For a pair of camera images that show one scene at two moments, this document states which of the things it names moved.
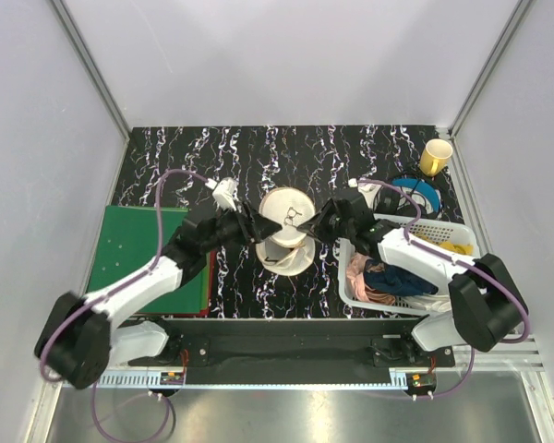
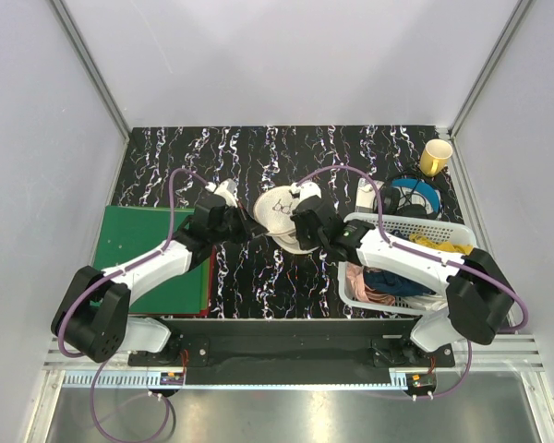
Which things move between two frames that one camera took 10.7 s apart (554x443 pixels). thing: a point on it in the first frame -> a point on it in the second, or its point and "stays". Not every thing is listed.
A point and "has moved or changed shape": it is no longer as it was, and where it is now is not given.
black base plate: [295, 351] stays
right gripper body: [337, 228] -> [307, 238]
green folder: [128, 242] stays
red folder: [212, 263] stays
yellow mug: [434, 156] stays
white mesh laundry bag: [290, 250] has moved or changed shape
